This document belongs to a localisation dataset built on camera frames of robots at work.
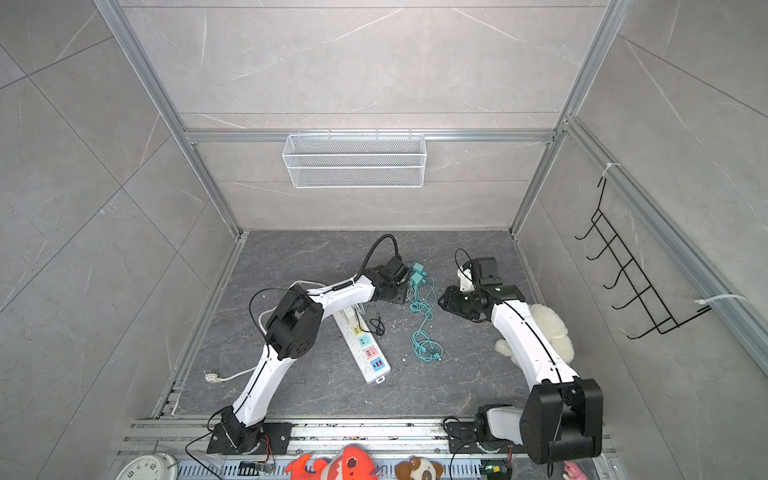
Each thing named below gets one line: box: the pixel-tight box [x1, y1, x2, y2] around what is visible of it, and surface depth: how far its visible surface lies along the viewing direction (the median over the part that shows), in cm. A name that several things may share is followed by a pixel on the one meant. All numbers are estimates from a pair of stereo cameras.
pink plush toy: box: [562, 460, 588, 480], surface depth 69 cm
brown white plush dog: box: [395, 457, 443, 480], surface depth 69 cm
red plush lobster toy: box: [286, 445, 377, 480], surface depth 66 cm
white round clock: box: [116, 453, 178, 480], surface depth 68 cm
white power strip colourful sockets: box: [333, 309, 391, 384], surface depth 87 cm
